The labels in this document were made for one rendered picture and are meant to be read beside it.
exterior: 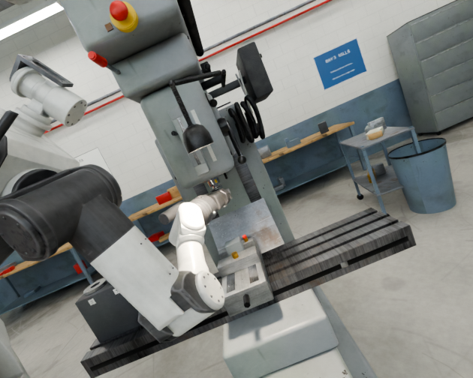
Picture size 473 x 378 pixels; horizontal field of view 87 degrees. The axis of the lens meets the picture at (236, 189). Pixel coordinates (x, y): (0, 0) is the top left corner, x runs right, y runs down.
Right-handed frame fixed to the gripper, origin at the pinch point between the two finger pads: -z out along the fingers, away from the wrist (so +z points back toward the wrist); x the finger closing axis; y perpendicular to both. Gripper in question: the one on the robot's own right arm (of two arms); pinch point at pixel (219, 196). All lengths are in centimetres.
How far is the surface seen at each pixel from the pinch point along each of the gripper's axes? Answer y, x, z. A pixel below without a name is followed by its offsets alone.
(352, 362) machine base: 103, -16, -22
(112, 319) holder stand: 26, 48, 28
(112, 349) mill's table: 34, 46, 34
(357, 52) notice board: -80, -101, -510
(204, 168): -11.9, -6.3, 11.5
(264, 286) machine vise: 27.5, -11.7, 16.9
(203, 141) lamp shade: -18.6, -16.2, 22.7
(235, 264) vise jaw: 23.0, 0.0, 9.3
